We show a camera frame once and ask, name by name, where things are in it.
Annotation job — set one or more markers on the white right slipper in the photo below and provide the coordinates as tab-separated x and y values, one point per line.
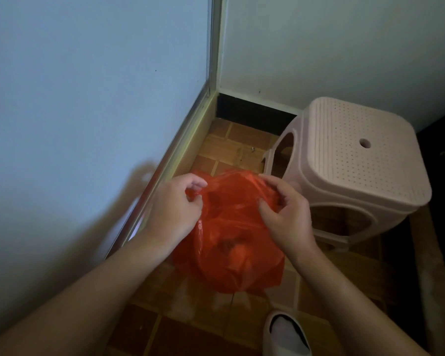
287	335

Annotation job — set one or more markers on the pale pink plastic stool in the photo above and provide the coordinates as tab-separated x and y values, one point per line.
356	163

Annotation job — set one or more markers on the person's left forearm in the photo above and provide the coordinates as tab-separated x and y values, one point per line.
81	304

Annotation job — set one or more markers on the person's left hand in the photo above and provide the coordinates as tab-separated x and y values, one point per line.
170	215

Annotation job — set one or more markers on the person's right forearm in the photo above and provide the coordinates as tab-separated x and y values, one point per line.
352	315

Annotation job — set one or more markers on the white sliding door wardrobe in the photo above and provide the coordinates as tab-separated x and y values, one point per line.
89	126

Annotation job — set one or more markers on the red plastic bag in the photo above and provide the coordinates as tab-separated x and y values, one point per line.
230	248

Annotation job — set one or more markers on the person's right hand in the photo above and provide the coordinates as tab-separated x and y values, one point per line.
293	222

